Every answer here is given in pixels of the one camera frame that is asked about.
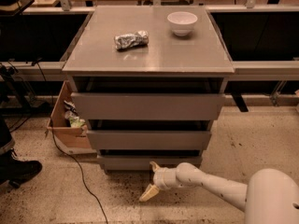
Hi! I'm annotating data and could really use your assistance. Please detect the white ceramic bowl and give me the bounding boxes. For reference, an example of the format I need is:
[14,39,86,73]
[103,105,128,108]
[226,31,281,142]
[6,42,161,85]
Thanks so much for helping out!
[167,11,198,36]

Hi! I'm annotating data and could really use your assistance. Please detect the cardboard box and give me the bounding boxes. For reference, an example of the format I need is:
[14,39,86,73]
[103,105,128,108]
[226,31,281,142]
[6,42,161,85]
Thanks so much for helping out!
[47,81,91,150]

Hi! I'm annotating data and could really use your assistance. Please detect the grey middle drawer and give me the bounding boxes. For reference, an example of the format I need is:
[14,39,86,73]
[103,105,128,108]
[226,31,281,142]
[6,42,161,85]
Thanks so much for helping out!
[87,131,211,150]

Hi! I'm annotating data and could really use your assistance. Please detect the black floor cable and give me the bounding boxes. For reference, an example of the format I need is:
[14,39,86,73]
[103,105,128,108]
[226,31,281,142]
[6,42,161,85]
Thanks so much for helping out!
[30,58,109,224]

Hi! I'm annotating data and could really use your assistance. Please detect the grey drawer cabinet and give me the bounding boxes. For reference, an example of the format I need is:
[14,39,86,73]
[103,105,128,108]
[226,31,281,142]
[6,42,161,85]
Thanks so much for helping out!
[64,6,234,172]

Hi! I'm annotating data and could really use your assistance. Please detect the grey metal rail frame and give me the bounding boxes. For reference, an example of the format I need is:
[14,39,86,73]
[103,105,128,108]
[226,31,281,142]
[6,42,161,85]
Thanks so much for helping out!
[0,5,299,82]

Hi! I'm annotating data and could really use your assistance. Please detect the grey top drawer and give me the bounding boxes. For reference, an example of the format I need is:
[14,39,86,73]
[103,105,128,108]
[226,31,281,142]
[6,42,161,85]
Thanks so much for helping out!
[71,92,225,120]

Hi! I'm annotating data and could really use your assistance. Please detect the grey drawer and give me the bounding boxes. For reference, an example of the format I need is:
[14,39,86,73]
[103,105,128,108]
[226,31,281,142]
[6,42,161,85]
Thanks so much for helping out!
[97,156,202,171]
[87,131,211,150]
[71,92,225,120]

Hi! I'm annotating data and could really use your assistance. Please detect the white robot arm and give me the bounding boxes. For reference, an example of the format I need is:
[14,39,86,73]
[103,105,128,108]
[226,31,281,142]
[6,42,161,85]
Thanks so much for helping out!
[139,162,299,224]

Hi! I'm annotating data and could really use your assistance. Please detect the crumpled snack packets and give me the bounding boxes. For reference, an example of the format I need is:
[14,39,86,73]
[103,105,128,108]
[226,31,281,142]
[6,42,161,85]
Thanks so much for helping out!
[64,101,85,128]

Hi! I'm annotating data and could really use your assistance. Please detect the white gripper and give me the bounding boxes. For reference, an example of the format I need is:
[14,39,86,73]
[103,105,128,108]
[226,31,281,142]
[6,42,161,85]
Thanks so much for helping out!
[139,161,178,202]

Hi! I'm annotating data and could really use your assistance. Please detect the crumpled silver foil bag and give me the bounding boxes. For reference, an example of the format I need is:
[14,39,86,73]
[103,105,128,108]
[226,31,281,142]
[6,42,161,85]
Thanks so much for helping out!
[114,31,149,50]

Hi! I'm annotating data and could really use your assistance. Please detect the grey bottom drawer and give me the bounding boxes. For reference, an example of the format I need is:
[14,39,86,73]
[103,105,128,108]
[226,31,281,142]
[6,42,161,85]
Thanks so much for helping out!
[97,156,202,171]

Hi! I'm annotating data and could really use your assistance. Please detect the black shoe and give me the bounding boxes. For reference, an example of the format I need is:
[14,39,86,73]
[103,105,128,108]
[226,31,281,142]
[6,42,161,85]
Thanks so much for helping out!
[0,150,42,189]

